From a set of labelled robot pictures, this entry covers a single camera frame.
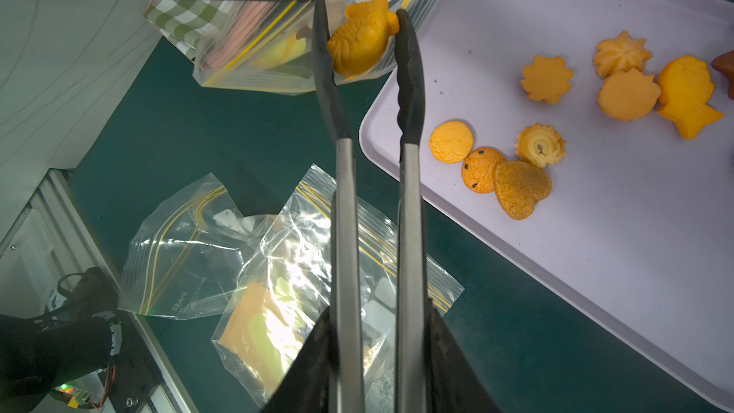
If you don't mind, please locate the chocolate chip round cookie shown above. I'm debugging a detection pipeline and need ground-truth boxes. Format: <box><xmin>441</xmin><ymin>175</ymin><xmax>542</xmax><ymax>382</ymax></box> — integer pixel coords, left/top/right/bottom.
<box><xmin>462</xmin><ymin>147</ymin><xmax>505</xmax><ymax>194</ymax></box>

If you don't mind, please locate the clear zip bag with duck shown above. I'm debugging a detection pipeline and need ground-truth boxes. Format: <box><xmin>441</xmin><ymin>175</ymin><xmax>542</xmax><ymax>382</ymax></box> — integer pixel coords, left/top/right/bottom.
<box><xmin>210</xmin><ymin>163</ymin><xmax>466</xmax><ymax>408</ymax></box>

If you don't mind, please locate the brown star cookie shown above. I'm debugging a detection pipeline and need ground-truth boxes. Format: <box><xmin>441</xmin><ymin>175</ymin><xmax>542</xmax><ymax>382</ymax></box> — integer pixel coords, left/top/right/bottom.
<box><xmin>711</xmin><ymin>51</ymin><xmax>734</xmax><ymax>99</ymax></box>

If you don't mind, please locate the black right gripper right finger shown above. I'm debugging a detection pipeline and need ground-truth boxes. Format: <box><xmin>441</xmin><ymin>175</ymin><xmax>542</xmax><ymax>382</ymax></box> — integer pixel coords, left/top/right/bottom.
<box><xmin>424</xmin><ymin>299</ymin><xmax>501</xmax><ymax>413</ymax></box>

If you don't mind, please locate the cream swirl cookie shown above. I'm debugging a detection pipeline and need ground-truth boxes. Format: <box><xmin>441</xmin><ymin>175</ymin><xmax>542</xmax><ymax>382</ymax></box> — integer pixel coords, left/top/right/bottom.
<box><xmin>515</xmin><ymin>124</ymin><xmax>567</xmax><ymax>168</ymax></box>

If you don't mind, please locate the green checkered cloth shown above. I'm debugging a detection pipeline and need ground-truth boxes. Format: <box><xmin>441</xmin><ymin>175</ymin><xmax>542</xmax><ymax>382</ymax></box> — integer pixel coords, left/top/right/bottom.
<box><xmin>143</xmin><ymin>0</ymin><xmax>239</xmax><ymax>61</ymax></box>

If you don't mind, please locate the clear zip bag underneath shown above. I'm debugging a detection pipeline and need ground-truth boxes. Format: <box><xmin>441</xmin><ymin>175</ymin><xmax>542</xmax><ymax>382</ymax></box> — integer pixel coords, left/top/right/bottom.
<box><xmin>120</xmin><ymin>174</ymin><xmax>275</xmax><ymax>320</ymax></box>

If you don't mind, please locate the flower cookie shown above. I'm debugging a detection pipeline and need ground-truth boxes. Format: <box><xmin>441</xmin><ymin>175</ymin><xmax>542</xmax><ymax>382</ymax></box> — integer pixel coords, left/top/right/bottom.
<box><xmin>521</xmin><ymin>55</ymin><xmax>573</xmax><ymax>104</ymax></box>

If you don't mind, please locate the plain round yellow cookie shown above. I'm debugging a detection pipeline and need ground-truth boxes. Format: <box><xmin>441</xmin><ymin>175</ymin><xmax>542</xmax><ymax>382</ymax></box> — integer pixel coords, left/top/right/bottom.
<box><xmin>429</xmin><ymin>120</ymin><xmax>474</xmax><ymax>164</ymax></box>

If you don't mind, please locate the brown heart cookie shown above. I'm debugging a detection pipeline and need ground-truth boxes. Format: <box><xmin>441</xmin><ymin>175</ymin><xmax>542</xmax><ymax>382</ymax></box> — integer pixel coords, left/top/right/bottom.
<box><xmin>493</xmin><ymin>161</ymin><xmax>552</xmax><ymax>221</ymax></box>

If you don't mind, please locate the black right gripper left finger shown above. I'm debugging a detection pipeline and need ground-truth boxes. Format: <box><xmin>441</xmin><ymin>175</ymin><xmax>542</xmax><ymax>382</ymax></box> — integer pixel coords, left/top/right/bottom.
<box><xmin>261</xmin><ymin>307</ymin><xmax>332</xmax><ymax>413</ymax></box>

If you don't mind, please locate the small yellow fish cookie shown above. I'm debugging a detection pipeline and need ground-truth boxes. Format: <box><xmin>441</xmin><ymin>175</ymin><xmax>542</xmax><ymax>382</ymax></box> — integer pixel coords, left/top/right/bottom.
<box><xmin>658</xmin><ymin>55</ymin><xmax>724</xmax><ymax>141</ymax></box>

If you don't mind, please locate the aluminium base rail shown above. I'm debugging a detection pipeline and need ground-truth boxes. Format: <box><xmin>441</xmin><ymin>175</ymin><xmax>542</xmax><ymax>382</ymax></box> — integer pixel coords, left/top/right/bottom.
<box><xmin>1</xmin><ymin>170</ymin><xmax>195</xmax><ymax>412</ymax></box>

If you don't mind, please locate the lavender plastic tray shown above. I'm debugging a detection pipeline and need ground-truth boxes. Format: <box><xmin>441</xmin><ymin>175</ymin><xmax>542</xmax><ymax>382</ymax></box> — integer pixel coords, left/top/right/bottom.
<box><xmin>358</xmin><ymin>0</ymin><xmax>734</xmax><ymax>413</ymax></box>

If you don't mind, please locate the round apple shaped cookie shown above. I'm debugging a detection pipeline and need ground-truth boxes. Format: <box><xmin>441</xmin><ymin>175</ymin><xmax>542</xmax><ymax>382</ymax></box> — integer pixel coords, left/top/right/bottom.
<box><xmin>598</xmin><ymin>68</ymin><xmax>661</xmax><ymax>122</ymax></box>

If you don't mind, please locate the large yellow fish cookie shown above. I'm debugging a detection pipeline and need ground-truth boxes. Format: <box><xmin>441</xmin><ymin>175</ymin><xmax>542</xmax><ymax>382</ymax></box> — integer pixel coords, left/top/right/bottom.
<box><xmin>327</xmin><ymin>0</ymin><xmax>399</xmax><ymax>78</ymax></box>

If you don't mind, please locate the swirl piped cookie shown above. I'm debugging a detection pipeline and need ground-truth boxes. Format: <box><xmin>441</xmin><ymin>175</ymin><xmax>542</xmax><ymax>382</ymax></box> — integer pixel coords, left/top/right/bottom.
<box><xmin>593</xmin><ymin>31</ymin><xmax>653</xmax><ymax>80</ymax></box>

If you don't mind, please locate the pink tray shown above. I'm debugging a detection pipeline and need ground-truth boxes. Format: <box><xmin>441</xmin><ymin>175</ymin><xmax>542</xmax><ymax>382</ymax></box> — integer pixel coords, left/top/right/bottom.
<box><xmin>196</xmin><ymin>1</ymin><xmax>309</xmax><ymax>71</ymax></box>

